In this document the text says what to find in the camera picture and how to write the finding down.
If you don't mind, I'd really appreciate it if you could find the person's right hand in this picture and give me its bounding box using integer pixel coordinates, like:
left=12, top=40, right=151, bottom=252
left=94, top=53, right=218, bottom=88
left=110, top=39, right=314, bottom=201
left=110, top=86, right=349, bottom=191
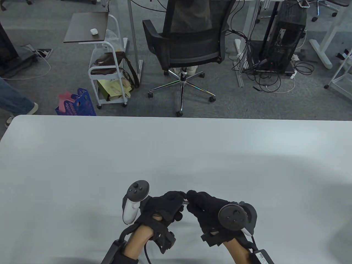
left=186, top=190, right=246, bottom=240

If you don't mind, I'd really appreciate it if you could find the person's left hand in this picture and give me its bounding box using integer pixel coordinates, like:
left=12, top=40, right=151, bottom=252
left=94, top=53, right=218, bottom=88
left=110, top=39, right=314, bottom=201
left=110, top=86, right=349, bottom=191
left=134, top=191, right=185, bottom=234

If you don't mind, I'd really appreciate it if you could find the person's right forearm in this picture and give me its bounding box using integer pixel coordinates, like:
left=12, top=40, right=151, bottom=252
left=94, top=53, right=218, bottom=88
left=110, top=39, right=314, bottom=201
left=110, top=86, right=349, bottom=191
left=224, top=238, right=255, bottom=264

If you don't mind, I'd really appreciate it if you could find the black left forearm sensor box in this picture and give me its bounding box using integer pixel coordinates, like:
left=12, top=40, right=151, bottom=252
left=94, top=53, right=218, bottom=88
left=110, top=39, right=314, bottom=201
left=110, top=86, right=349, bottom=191
left=100, top=239, right=127, bottom=264

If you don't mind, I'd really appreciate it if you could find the black right forearm sensor box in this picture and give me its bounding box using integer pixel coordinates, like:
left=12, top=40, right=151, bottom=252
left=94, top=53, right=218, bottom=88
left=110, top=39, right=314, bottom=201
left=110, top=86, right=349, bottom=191
left=253, top=249, right=277, bottom=264

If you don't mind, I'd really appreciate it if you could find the person's left forearm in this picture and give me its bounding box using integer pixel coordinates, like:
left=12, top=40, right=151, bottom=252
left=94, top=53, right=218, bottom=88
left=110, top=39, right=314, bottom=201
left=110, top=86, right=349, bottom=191
left=110, top=223, right=153, bottom=264

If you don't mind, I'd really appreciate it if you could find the grey white left hand controller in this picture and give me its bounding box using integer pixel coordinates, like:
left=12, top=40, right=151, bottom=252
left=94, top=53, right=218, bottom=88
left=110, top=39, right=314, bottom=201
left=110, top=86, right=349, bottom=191
left=122, top=180, right=150, bottom=224

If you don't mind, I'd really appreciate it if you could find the grey white hand controller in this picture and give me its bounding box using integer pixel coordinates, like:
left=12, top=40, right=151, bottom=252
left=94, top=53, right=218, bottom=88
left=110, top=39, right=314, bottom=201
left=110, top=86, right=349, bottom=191
left=218, top=201, right=257, bottom=237
left=122, top=180, right=150, bottom=224

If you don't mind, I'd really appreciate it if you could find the grey white right hand controller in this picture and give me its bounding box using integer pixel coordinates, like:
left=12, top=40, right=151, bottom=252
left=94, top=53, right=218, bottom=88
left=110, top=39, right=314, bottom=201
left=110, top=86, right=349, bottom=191
left=218, top=201, right=257, bottom=237

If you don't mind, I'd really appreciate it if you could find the yellow paper bag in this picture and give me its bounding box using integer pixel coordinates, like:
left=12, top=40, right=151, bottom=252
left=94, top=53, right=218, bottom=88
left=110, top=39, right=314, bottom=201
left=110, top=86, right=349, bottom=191
left=97, top=77, right=134, bottom=101

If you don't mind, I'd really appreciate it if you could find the blue plastic basket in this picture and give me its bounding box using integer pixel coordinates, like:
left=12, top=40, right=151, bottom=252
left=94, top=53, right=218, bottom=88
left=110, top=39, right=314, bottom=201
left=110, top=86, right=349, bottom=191
left=55, top=88, right=97, bottom=116

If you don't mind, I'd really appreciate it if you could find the pink paper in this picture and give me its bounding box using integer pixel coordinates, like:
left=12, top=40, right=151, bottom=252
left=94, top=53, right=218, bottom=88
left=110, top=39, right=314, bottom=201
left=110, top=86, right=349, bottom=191
left=58, top=92, right=79, bottom=113

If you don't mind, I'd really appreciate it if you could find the white rolling cart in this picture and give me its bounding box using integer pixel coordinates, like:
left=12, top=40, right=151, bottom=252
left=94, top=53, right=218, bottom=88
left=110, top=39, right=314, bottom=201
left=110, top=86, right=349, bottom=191
left=88, top=14, right=129, bottom=109

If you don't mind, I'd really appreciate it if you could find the black mesh office chair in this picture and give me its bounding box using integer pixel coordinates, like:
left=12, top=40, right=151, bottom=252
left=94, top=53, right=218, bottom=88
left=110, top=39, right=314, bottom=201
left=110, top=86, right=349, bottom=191
left=142, top=0, right=237, bottom=117

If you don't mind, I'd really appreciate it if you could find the brown bag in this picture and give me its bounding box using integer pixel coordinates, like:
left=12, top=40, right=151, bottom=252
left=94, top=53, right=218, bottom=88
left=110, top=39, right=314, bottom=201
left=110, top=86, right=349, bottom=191
left=91, top=51, right=140, bottom=88

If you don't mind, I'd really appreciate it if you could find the clear plastic bag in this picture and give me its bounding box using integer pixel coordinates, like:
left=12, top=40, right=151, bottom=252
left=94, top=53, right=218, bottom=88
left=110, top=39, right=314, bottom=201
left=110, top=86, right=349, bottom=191
left=105, top=29, right=121, bottom=51

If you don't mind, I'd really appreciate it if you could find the black computer tower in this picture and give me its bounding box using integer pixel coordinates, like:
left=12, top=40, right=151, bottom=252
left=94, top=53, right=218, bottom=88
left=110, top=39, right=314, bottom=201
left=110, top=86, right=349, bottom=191
left=260, top=1, right=307, bottom=73

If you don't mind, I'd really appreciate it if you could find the white desk leg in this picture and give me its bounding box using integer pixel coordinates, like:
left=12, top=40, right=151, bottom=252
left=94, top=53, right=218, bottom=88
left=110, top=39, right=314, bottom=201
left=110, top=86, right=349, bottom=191
left=234, top=0, right=262, bottom=88
left=309, top=8, right=352, bottom=69

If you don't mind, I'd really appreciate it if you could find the dark brown side table top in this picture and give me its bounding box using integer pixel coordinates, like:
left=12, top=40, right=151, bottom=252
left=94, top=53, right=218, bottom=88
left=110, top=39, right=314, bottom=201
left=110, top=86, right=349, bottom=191
left=63, top=12, right=109, bottom=43

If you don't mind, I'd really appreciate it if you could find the black wheeled chair base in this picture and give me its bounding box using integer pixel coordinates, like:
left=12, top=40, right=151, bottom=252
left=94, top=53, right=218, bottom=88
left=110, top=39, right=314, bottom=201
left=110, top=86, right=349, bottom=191
left=298, top=0, right=339, bottom=22

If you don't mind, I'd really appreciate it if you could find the black floor stand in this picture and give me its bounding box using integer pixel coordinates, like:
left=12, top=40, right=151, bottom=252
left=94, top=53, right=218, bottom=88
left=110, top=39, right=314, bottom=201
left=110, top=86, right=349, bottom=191
left=0, top=21, right=39, bottom=79

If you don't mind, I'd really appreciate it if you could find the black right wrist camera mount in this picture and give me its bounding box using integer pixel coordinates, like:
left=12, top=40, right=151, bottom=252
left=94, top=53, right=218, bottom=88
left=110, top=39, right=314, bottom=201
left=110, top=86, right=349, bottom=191
left=201, top=232, right=223, bottom=248

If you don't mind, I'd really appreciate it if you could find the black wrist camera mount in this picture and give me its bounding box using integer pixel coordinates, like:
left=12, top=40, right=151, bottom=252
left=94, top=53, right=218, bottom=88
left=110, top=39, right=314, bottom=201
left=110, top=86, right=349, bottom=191
left=201, top=232, right=223, bottom=248
left=154, top=231, right=176, bottom=255

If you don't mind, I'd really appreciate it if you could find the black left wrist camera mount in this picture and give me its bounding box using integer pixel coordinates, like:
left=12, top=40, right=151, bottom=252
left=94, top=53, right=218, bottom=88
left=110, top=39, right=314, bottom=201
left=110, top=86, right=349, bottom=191
left=154, top=231, right=176, bottom=255

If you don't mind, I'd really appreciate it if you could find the black left glove cable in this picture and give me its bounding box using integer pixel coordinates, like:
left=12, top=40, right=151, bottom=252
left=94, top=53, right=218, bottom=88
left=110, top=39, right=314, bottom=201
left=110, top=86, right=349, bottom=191
left=142, top=242, right=152, bottom=264

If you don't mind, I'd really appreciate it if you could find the black floor cable bundle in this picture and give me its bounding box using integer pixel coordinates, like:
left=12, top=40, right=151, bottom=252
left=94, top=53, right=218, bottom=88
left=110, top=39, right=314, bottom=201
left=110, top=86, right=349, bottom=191
left=228, top=0, right=315, bottom=94

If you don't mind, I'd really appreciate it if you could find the silver metal post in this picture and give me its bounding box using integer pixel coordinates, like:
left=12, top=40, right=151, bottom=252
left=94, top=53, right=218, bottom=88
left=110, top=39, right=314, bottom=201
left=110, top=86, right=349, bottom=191
left=128, top=0, right=143, bottom=84

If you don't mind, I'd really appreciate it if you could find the white floor cable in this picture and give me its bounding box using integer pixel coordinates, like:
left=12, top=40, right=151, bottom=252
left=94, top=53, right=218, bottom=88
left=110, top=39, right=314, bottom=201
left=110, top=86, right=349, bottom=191
left=0, top=54, right=51, bottom=81

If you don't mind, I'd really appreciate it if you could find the white wire rack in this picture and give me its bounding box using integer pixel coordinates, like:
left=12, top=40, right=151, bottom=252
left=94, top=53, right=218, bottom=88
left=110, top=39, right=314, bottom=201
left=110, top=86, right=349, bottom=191
left=324, top=48, right=352, bottom=103

